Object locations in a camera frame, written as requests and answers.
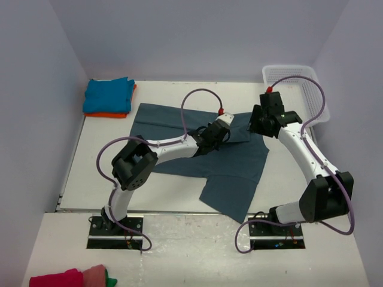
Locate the white plastic basket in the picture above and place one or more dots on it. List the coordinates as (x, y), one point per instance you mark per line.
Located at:
(305, 78)

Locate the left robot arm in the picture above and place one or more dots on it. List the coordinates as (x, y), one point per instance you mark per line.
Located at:
(135, 162)

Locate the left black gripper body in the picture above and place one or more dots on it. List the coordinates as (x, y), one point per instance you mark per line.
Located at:
(215, 146)

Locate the folded blue t-shirt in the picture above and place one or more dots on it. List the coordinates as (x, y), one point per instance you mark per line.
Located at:
(110, 96)

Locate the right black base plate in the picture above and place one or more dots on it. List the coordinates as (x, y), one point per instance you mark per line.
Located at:
(270, 237)

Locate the pink folded cloth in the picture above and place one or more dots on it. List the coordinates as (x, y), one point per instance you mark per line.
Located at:
(95, 276)

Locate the green cloth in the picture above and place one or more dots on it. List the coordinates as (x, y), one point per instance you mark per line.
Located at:
(110, 282)

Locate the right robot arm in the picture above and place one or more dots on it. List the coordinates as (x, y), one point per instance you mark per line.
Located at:
(328, 193)

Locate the grey-blue t-shirt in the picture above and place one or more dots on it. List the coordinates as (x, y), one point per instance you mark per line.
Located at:
(232, 173)

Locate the folded orange t-shirt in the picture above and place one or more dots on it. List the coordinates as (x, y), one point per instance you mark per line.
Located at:
(103, 108)

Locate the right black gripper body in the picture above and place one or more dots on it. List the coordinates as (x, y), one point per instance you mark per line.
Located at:
(257, 122)

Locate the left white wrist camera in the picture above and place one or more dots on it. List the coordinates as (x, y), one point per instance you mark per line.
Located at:
(225, 119)

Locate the magenta folded cloth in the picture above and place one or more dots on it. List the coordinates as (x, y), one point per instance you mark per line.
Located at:
(70, 278)

